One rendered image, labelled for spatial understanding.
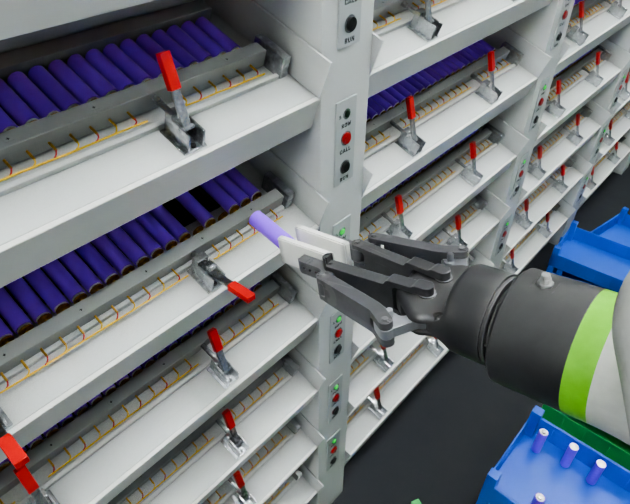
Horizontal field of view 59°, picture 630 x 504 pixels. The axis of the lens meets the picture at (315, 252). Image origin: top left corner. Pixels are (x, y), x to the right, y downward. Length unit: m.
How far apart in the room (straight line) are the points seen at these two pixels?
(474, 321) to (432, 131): 0.63
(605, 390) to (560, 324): 0.05
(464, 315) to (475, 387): 1.32
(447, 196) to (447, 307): 0.76
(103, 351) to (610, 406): 0.48
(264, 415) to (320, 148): 0.50
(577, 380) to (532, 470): 0.86
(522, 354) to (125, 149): 0.39
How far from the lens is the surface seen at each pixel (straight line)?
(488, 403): 1.72
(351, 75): 0.71
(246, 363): 0.84
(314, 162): 0.73
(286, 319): 0.88
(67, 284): 0.66
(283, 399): 1.02
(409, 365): 1.56
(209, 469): 0.96
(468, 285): 0.43
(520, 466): 1.24
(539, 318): 0.40
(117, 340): 0.65
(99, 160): 0.56
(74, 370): 0.63
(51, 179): 0.54
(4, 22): 0.46
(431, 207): 1.14
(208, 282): 0.67
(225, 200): 0.74
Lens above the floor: 1.35
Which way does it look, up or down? 40 degrees down
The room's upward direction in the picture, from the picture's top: straight up
